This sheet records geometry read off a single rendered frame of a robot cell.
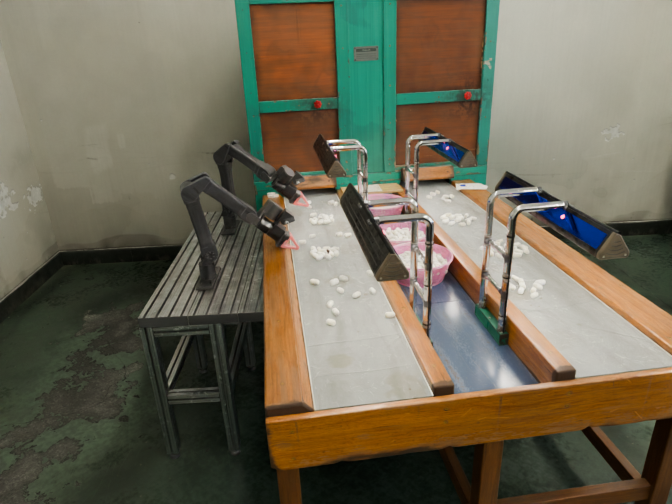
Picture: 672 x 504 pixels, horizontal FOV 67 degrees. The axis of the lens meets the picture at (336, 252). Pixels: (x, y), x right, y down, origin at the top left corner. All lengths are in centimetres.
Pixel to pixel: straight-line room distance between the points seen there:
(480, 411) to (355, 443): 33
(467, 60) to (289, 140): 105
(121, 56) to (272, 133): 145
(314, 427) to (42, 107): 337
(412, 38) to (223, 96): 148
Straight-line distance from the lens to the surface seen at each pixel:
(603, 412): 158
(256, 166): 248
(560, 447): 240
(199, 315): 192
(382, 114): 291
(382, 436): 136
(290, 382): 136
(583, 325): 173
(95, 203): 425
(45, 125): 424
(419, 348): 147
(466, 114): 306
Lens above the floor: 158
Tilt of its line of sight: 23 degrees down
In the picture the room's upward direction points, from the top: 3 degrees counter-clockwise
